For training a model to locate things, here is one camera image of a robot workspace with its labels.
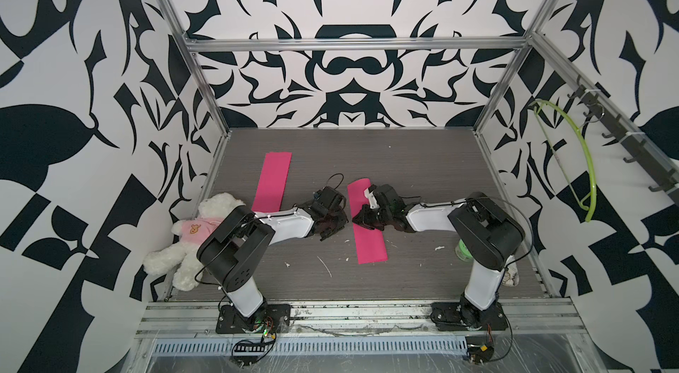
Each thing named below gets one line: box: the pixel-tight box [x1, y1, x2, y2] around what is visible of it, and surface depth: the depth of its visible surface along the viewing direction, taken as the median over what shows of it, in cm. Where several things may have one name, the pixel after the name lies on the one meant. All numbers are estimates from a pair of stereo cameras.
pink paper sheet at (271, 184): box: [251, 152, 293, 214], surface depth 105 cm
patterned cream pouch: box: [502, 254, 519, 288], surface depth 80 cm
